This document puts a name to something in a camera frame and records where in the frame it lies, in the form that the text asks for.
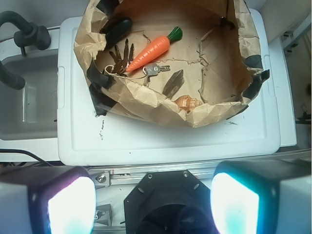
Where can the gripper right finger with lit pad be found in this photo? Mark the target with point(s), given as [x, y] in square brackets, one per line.
[262, 197]

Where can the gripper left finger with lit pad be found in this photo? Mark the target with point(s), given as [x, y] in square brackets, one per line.
[46, 200]

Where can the dark wood chip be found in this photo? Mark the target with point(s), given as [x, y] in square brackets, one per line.
[174, 84]

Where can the white plastic lid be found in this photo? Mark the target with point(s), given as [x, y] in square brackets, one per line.
[86, 139]

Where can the white sink basin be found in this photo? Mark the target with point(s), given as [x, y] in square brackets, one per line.
[28, 117]

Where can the orange brown seashell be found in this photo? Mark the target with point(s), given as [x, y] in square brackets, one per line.
[187, 103]

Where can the brown paper bag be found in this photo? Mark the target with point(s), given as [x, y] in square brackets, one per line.
[186, 63]

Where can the bunch of silver keys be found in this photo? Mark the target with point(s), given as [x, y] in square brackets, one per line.
[122, 61]

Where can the silver single key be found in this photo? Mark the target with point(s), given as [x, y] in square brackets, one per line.
[152, 69]

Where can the black faucet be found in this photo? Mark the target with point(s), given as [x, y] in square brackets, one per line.
[28, 34]

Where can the orange toy carrot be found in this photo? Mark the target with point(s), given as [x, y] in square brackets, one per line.
[155, 49]

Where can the metal corner bracket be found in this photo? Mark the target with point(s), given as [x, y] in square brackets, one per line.
[104, 215]

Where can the aluminium rail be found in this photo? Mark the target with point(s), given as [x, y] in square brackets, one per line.
[105, 176]

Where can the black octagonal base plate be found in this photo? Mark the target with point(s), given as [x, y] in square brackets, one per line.
[173, 202]

